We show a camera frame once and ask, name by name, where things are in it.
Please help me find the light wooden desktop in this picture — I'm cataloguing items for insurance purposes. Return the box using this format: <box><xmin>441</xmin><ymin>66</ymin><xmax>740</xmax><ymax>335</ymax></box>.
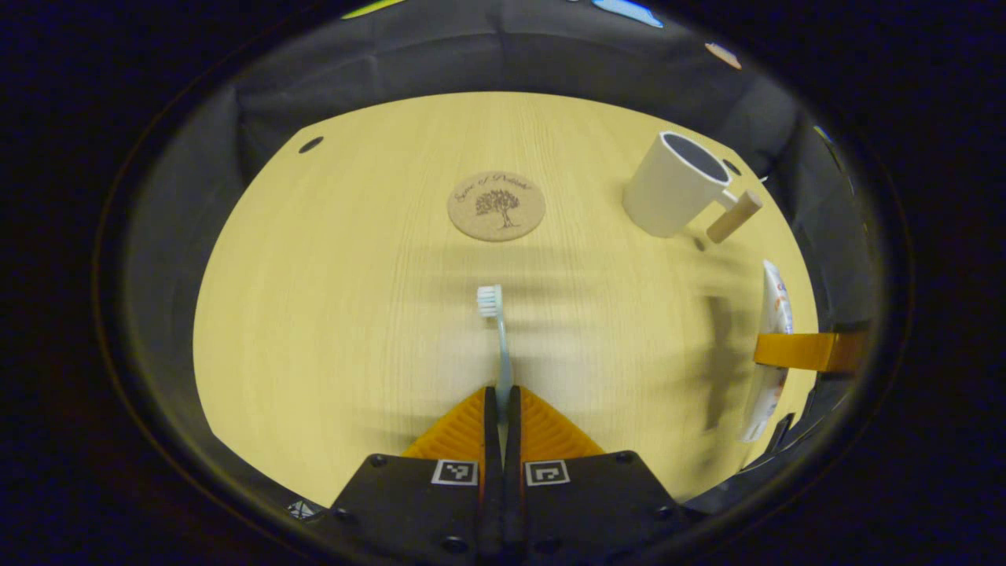
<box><xmin>193</xmin><ymin>91</ymin><xmax>820</xmax><ymax>508</ymax></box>

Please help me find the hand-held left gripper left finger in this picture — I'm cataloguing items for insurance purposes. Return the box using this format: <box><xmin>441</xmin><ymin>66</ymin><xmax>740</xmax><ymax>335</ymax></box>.
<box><xmin>330</xmin><ymin>385</ymin><xmax>504</xmax><ymax>566</ymax></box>

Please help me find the white cup with wooden handle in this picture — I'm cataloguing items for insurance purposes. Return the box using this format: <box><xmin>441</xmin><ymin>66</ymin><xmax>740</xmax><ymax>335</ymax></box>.
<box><xmin>622</xmin><ymin>130</ymin><xmax>764</xmax><ymax>244</ymax></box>

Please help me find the white toothpaste tube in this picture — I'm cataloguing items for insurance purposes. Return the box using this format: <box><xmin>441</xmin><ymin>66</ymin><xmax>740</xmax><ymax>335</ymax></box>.
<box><xmin>739</xmin><ymin>259</ymin><xmax>795</xmax><ymax>445</ymax></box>

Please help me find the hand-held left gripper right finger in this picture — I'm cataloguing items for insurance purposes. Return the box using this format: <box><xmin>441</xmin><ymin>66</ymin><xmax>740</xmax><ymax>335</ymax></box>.
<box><xmin>503</xmin><ymin>385</ymin><xmax>685</xmax><ymax>566</ymax></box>

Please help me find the round cork coaster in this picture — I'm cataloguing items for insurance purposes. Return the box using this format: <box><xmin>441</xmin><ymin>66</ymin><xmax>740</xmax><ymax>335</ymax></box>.
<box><xmin>447</xmin><ymin>171</ymin><xmax>546</xmax><ymax>242</ymax></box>

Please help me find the pale blue toothbrush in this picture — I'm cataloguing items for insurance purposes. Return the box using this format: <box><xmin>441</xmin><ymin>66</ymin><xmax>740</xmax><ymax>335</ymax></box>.
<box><xmin>476</xmin><ymin>285</ymin><xmax>516</xmax><ymax>461</ymax></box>

